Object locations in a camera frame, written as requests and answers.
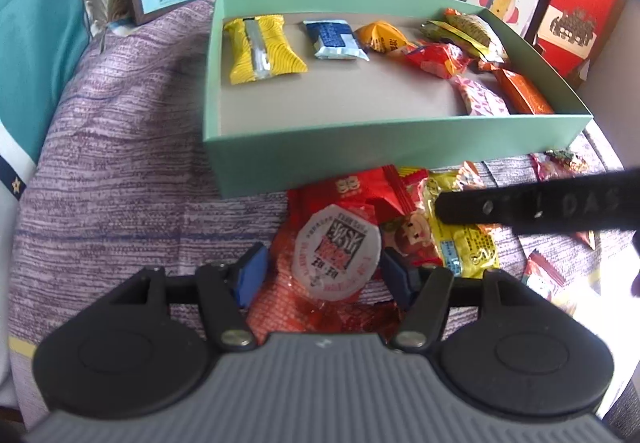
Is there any orange jelly cup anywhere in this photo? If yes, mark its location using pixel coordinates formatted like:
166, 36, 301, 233
572, 231, 597, 250

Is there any yellow snack packet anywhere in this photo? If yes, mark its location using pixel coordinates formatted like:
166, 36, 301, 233
421, 162, 499, 278

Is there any teal and white cushion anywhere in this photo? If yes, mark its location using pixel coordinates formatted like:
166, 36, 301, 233
1, 0, 89, 200

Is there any jelly cup white lid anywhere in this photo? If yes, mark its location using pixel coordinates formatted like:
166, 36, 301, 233
292, 205, 382, 302

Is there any floral candy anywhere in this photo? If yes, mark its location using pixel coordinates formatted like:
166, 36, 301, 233
529, 150, 589, 182

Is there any yellow green candy bar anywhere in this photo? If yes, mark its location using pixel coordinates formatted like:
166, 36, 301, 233
420, 21, 492, 61

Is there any orange striped cracker packet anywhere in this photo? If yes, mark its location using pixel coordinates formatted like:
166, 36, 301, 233
444, 8, 509, 63

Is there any red orange long packet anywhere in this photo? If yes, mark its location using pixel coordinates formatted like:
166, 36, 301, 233
246, 221, 318, 343

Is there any purple striped tablecloth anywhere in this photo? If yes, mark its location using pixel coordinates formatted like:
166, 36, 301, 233
6, 0, 640, 429

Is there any red gift box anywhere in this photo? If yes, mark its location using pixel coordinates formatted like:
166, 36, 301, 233
534, 0, 615, 77

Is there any orange foil snack packet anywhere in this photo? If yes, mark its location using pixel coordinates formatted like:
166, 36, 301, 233
494, 68, 554, 115

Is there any person's right hand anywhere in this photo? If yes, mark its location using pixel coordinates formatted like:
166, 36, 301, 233
630, 271, 640, 298

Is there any red cartoon girl packet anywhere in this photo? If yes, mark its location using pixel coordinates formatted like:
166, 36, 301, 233
382, 167, 442, 267

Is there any yellow wavy snack bar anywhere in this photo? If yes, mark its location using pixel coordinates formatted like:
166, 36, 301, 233
224, 14, 308, 86

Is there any red foil crinkled packet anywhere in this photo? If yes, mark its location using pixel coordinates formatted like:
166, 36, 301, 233
288, 166, 414, 333

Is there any blue wafer snack packet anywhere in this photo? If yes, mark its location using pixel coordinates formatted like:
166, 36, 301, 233
303, 20, 369, 62

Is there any pink patterned white packet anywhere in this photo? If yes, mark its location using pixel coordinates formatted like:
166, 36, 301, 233
451, 76, 510, 117

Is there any rainbow Skittles packet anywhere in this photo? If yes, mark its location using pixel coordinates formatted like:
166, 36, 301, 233
402, 42, 471, 79

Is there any yellow orange packet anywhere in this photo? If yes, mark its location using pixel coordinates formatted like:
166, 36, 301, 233
356, 21, 416, 54

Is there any mint green cardboard box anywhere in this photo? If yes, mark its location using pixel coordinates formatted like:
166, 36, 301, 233
203, 0, 591, 197

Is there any pink translucent candy bag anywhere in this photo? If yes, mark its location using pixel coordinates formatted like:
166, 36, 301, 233
522, 250, 566, 301

